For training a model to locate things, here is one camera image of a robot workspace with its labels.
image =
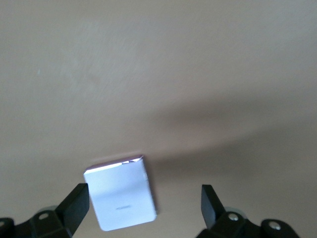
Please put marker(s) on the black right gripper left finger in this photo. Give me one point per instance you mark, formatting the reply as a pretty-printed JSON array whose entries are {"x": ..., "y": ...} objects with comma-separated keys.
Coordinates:
[{"x": 71, "y": 208}]

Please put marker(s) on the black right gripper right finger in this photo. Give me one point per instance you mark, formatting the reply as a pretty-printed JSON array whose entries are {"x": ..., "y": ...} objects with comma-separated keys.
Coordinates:
[{"x": 210, "y": 205}]

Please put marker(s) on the small lavender box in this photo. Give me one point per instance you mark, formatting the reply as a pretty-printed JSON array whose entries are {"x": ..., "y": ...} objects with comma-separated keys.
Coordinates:
[{"x": 121, "y": 196}]

